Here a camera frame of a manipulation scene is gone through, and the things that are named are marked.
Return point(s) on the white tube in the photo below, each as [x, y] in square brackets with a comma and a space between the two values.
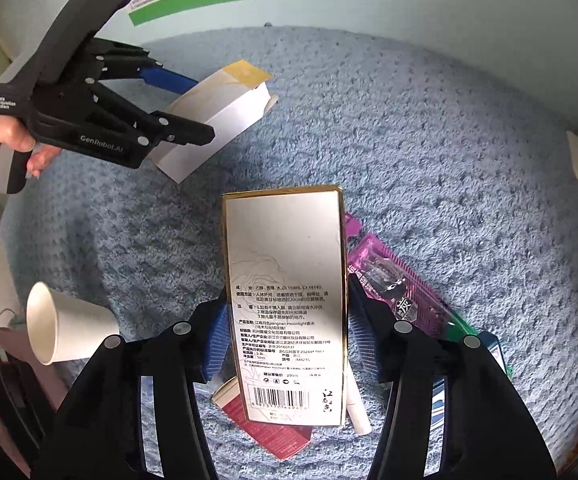
[359, 410]

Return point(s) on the long white cardboard box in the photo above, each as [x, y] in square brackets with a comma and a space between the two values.
[224, 105]

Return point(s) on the purple toothbrush package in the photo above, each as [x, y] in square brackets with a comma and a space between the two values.
[394, 275]

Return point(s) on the dark bag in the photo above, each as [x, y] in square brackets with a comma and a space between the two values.
[4, 400]

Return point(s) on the white paper cup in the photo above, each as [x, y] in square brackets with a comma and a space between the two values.
[74, 330]

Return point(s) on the grey fluffy blanket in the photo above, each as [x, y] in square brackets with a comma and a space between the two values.
[419, 135]

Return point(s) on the red box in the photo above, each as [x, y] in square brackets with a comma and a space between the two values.
[274, 440]

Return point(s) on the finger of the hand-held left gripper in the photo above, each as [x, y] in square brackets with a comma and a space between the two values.
[184, 130]
[169, 79]

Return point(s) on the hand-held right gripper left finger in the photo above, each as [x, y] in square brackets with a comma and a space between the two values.
[217, 340]

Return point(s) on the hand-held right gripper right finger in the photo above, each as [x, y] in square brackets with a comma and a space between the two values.
[366, 340]

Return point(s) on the white gold-trimmed box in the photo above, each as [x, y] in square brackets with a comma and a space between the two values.
[284, 250]

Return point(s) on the teal box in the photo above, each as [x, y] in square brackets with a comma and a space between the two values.
[494, 352]

